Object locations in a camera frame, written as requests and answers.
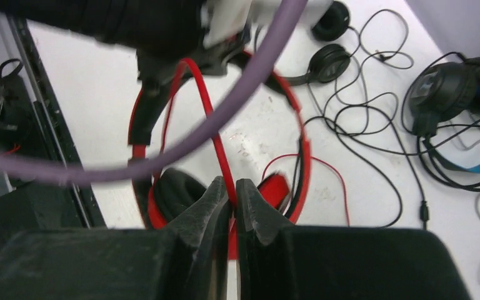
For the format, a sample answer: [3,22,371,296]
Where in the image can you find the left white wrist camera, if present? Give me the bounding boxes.
[201,0,333,48]

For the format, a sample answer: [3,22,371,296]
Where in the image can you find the black blue headphones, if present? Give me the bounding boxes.
[402,52,480,193]

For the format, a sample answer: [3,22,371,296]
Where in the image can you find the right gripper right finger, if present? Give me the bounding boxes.
[236,179,296,299]

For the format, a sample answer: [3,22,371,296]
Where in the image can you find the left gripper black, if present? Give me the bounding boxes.
[136,35,251,85]

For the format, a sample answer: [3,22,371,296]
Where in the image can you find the red black headphones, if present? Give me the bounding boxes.
[127,50,312,261]

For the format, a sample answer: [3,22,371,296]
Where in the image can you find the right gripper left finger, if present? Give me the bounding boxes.
[165,176,230,299]

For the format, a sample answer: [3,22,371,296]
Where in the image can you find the red headphone cable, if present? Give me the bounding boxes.
[159,57,352,228]

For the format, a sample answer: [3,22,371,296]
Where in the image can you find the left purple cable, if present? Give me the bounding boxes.
[0,0,309,187]

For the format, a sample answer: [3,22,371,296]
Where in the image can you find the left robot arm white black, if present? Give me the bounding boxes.
[0,0,250,85]

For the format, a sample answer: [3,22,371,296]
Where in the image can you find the small black headphones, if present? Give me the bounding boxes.
[285,1,351,86]

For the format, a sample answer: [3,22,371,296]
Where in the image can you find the thin black headphone cable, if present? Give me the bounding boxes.
[306,8,431,231]

